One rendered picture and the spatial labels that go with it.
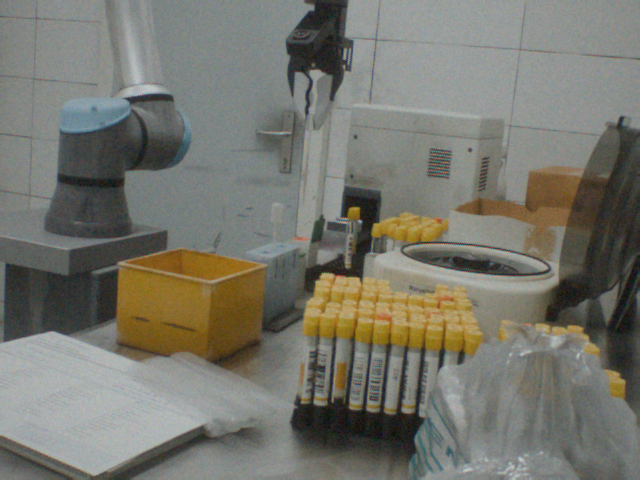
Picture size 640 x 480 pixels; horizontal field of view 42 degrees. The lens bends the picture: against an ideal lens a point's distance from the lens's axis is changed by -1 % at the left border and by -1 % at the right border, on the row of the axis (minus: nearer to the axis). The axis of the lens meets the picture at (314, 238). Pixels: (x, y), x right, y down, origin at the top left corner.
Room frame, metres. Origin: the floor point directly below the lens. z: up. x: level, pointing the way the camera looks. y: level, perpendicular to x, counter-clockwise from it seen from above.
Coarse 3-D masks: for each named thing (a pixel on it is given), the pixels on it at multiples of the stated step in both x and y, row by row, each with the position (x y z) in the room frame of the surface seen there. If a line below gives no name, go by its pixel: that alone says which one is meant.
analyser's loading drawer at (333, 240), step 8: (328, 224) 1.61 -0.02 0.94; (336, 224) 1.61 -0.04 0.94; (344, 224) 1.60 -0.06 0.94; (360, 224) 1.64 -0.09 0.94; (328, 232) 1.55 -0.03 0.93; (336, 232) 1.55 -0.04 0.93; (344, 232) 1.60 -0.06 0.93; (360, 232) 1.64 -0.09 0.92; (368, 232) 1.70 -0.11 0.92; (328, 240) 1.55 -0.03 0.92; (336, 240) 1.55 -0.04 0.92; (344, 240) 1.54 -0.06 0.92; (360, 240) 1.63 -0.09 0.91; (320, 248) 1.56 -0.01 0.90; (328, 248) 1.55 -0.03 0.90; (336, 248) 1.55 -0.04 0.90
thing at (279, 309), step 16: (256, 256) 1.08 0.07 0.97; (272, 256) 1.07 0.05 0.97; (288, 256) 1.12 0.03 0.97; (272, 272) 1.07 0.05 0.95; (288, 272) 1.13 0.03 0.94; (272, 288) 1.08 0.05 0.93; (288, 288) 1.13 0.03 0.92; (272, 304) 1.08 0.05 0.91; (288, 304) 1.14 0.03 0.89; (272, 320) 1.08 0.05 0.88; (288, 320) 1.10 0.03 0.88
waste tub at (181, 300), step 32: (160, 256) 1.03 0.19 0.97; (192, 256) 1.06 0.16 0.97; (128, 288) 0.95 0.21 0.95; (160, 288) 0.93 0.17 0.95; (192, 288) 0.91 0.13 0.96; (224, 288) 0.93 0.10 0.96; (256, 288) 1.00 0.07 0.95; (128, 320) 0.95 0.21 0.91; (160, 320) 0.93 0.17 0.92; (192, 320) 0.91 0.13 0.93; (224, 320) 0.93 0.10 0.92; (256, 320) 1.00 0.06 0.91; (160, 352) 0.93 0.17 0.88; (192, 352) 0.91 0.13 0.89; (224, 352) 0.94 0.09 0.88
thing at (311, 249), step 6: (294, 240) 1.33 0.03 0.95; (300, 240) 1.33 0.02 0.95; (306, 240) 1.34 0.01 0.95; (300, 246) 1.32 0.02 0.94; (306, 246) 1.32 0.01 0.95; (312, 246) 1.33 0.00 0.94; (318, 246) 1.35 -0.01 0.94; (306, 252) 1.32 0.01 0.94; (312, 252) 1.33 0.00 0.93; (312, 258) 1.34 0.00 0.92; (306, 264) 1.32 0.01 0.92; (312, 264) 1.34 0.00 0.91
